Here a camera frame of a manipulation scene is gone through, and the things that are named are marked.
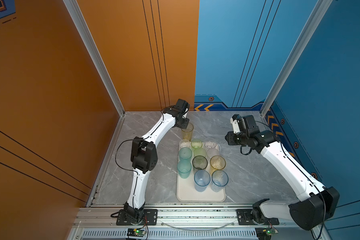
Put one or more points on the dark smoky tumbler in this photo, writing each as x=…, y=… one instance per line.
x=199, y=163

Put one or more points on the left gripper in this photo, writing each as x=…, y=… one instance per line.
x=186, y=120

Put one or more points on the left aluminium corner post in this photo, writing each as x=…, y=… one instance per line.
x=89, y=42

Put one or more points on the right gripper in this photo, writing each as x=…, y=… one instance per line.
x=229, y=138

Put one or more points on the small green faceted glass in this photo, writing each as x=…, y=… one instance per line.
x=196, y=144

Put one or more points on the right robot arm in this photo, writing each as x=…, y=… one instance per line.
x=315, y=202

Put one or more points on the clear stemmed glass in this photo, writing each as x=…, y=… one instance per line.
x=211, y=145

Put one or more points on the light blue clear tumbler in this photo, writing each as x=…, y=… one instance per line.
x=219, y=180

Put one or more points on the clear plastic cup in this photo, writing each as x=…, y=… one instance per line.
x=212, y=153

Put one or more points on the light green dotted cup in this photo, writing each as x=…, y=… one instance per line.
x=200, y=152

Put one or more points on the small clear faceted glass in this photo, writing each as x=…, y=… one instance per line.
x=184, y=144

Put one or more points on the right aluminium corner post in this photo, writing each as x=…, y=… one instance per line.
x=306, y=34

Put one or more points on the aluminium front rail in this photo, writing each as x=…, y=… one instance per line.
x=184, y=222

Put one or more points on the grey-blue frosted tumbler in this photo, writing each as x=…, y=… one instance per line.
x=202, y=179

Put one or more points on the aluminium corner post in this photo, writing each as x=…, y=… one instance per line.
x=89, y=42
x=306, y=34

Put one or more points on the yellow tumbler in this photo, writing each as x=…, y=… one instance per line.
x=217, y=163

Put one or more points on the green circuit board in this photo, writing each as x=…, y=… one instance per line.
x=266, y=234
x=136, y=234

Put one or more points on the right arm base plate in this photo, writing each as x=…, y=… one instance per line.
x=246, y=217

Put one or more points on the left green circuit board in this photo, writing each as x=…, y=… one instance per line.
x=136, y=234

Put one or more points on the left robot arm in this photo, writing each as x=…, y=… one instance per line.
x=144, y=157

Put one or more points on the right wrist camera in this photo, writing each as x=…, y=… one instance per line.
x=235, y=123

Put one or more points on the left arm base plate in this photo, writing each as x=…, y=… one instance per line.
x=148, y=216

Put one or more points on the teal textured tumbler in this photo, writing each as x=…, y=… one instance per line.
x=184, y=169
x=185, y=154

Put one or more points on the white rectangular tray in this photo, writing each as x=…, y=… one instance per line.
x=186, y=191

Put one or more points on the amber tall tumbler back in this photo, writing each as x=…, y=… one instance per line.
x=187, y=133

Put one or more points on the right green circuit board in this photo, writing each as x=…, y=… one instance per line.
x=266, y=234

